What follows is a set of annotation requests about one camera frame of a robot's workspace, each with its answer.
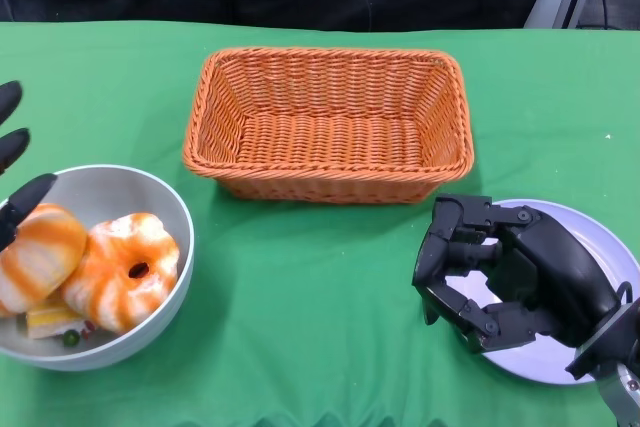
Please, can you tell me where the yellow layered cake slice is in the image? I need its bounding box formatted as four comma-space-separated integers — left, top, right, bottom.
24, 302, 99, 348

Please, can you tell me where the orange white striped ring bread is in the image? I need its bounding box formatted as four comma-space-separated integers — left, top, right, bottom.
62, 212, 181, 336
0, 203, 88, 318

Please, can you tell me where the grey green bowl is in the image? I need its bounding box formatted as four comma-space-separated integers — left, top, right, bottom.
0, 163, 196, 373

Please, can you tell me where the lavender plate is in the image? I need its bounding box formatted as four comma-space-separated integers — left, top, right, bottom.
452, 198, 640, 387

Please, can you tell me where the orange wicker basket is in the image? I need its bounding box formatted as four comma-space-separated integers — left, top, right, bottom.
182, 46, 475, 206

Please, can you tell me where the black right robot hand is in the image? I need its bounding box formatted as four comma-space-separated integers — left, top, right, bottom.
411, 194, 624, 354

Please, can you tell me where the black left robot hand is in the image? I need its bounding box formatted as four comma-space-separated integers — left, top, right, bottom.
0, 80, 57, 252

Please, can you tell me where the green tablecloth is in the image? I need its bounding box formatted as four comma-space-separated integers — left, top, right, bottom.
0, 20, 640, 427

